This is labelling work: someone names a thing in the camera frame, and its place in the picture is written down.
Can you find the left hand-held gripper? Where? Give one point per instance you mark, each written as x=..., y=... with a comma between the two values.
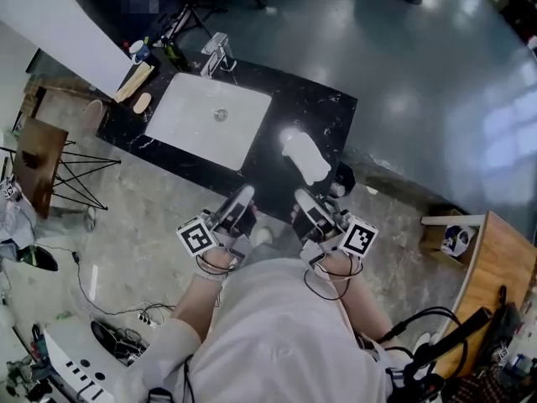
x=235, y=229

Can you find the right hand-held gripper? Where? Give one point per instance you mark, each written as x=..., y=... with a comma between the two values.
x=323, y=233

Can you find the white irregular plastic piece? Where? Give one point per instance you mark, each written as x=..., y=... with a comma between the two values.
x=308, y=158

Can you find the person's left forearm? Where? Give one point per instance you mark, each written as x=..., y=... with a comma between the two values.
x=201, y=309

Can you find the person's right forearm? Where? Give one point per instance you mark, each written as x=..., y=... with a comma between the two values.
x=365, y=305

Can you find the person's white shoe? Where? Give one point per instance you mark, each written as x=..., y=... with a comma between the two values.
x=264, y=235

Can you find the black waste bin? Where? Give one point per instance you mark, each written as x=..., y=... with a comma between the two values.
x=346, y=179

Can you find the white sink basin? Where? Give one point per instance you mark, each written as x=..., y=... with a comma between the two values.
x=201, y=128

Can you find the white wristband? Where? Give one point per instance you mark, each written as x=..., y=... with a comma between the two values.
x=210, y=273

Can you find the black marble washstand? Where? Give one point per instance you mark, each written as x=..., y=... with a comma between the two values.
x=302, y=107

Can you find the cardboard box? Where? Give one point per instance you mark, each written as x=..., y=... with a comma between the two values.
x=432, y=246

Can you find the person's white shirt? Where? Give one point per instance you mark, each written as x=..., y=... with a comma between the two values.
x=277, y=338

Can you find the chrome faucet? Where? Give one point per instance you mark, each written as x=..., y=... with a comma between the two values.
x=214, y=53

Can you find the white power strip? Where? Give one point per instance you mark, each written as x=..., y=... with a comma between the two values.
x=147, y=319

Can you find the green bottle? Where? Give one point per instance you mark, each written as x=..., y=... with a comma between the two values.
x=176, y=57

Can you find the white plastic bag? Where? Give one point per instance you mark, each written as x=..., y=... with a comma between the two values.
x=459, y=242

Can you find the beige wooden tray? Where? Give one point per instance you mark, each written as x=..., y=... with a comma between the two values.
x=134, y=82

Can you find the pink bucket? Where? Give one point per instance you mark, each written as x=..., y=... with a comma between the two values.
x=93, y=116

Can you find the white and blue mug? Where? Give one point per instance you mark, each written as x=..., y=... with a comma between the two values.
x=139, y=52

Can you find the black mounting pole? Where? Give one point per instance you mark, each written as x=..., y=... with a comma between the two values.
x=444, y=338

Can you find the curved wooden desk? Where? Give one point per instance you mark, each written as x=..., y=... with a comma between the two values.
x=499, y=258

